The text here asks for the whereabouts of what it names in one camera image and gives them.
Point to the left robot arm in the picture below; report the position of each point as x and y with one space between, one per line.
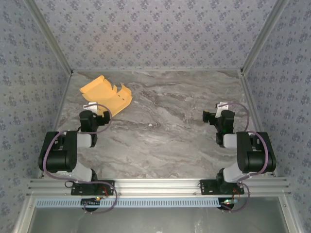
60 155

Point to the small black electronics board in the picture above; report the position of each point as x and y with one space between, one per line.
91 203
227 203

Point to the grey metal panel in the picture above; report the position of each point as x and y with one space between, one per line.
155 221

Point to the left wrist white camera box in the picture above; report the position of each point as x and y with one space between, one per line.
90 106

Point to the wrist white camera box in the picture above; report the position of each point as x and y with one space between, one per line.
220 109
90 106

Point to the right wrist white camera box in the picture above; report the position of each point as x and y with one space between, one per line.
220 109

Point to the aluminium table side rail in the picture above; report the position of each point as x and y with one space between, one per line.
63 97
250 97

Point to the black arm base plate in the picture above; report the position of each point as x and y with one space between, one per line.
206 188
109 188

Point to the aluminium mounting rail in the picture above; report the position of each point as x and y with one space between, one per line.
155 187

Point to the aluminium frame post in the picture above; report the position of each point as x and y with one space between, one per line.
264 36
48 36

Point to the aluminium lower frame bar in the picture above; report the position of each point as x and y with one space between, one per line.
24 216
289 216

